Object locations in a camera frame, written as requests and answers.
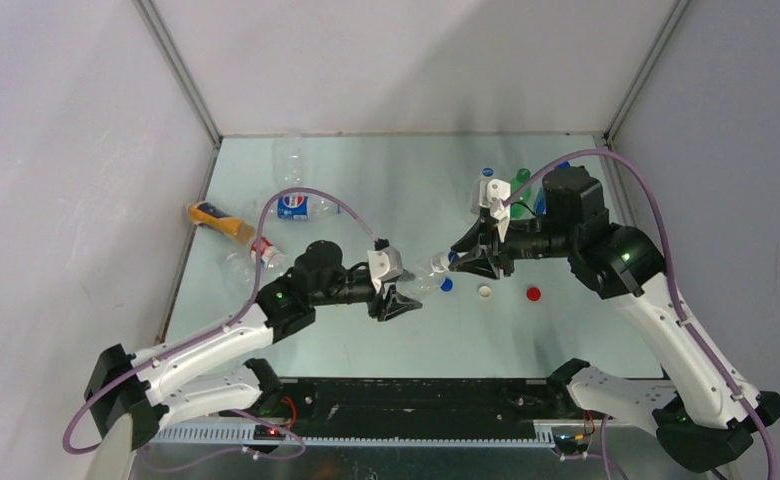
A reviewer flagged clear bottle with red ring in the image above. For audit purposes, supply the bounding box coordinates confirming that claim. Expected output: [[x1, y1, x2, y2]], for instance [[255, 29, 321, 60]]
[[223, 237, 289, 289]]

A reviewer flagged white cable duct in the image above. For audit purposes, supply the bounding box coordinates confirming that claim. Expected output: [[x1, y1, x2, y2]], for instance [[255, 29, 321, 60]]
[[150, 422, 555, 448]]

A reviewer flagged small clear plastic bottle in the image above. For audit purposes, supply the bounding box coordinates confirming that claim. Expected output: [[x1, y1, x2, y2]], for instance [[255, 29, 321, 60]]
[[397, 258, 447, 300]]

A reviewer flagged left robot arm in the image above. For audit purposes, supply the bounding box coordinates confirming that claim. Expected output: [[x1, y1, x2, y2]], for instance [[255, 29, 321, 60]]
[[83, 240, 422, 450]]

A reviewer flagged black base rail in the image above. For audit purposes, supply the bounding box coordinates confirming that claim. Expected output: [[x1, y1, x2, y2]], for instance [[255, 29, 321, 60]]
[[246, 377, 584, 439]]

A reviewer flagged green plastic bottle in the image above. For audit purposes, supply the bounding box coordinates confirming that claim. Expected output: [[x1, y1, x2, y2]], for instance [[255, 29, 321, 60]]
[[510, 168, 533, 220]]

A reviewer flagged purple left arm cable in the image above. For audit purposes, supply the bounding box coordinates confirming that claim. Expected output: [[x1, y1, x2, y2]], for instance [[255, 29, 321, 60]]
[[63, 187, 388, 462]]

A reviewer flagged clear crushed plastic bottle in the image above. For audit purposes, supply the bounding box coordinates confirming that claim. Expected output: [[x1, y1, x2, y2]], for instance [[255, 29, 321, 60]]
[[533, 189, 546, 215]]

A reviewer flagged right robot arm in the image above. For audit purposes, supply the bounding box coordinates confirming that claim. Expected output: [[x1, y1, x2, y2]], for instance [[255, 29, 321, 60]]
[[451, 167, 780, 473]]

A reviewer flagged white blue labelled bottle cap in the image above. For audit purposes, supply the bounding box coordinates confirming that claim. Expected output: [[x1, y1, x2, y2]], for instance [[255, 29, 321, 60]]
[[431, 251, 458, 273]]

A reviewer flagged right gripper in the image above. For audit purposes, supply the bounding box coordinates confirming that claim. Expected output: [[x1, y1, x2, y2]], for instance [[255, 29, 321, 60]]
[[449, 213, 577, 279]]

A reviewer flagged orange bottle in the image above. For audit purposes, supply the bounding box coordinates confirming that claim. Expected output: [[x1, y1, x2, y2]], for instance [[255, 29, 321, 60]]
[[186, 201, 256, 245]]

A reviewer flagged red bottle cap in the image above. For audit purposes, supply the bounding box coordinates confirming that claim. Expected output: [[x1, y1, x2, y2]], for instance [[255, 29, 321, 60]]
[[525, 286, 542, 302]]

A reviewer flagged clear bottle with blue label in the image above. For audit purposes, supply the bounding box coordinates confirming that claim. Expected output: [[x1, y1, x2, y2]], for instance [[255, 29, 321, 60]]
[[257, 192, 342, 222]]

